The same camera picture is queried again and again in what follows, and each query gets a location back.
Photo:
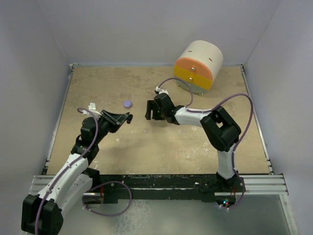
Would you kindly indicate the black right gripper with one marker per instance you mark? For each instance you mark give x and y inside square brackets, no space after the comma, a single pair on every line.
[152,105]

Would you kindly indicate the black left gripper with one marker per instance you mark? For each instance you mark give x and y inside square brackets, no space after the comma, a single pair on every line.
[114,126]

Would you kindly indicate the black earbud charging case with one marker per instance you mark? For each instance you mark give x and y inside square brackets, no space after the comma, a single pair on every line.
[129,118]

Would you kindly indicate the purple earbud charging case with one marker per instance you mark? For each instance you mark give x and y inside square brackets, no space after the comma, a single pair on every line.
[127,104]

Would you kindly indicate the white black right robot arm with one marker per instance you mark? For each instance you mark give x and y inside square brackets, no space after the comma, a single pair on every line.
[220,128]

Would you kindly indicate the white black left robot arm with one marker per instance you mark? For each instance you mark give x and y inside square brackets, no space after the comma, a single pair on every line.
[44,212]

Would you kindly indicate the round three-drawer storage box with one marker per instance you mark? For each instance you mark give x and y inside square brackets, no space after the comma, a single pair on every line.
[199,65]

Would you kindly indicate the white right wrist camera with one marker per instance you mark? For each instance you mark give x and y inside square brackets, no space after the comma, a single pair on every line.
[159,90]

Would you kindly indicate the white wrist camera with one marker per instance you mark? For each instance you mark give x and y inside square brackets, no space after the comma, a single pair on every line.
[159,90]
[92,109]

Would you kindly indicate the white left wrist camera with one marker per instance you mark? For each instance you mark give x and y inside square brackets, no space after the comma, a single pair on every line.
[92,109]

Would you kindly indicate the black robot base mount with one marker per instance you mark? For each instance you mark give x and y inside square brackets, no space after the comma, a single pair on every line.
[203,187]

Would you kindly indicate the aluminium frame rail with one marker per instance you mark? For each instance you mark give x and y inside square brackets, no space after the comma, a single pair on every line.
[255,184]

